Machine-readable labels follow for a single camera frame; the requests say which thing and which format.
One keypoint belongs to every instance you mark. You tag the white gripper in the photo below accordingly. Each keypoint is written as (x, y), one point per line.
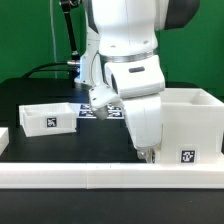
(138, 85)

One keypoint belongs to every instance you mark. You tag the white drawer cabinet box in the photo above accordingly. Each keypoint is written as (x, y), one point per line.
(193, 127)

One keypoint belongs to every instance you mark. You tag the white drawer tray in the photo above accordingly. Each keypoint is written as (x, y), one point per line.
(47, 119)

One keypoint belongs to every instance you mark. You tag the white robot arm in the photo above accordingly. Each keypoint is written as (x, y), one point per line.
(124, 31)

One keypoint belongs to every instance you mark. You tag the white sheet with markers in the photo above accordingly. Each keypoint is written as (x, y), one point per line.
(107, 112)

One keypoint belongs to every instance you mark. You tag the white left fence piece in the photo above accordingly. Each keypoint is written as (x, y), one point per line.
(4, 139)

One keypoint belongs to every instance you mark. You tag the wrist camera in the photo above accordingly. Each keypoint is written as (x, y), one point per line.
(102, 95)

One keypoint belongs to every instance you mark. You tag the white front fence rail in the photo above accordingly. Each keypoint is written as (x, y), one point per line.
(101, 176)

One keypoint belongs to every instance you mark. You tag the black camera stand pole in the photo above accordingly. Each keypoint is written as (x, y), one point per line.
(67, 6)

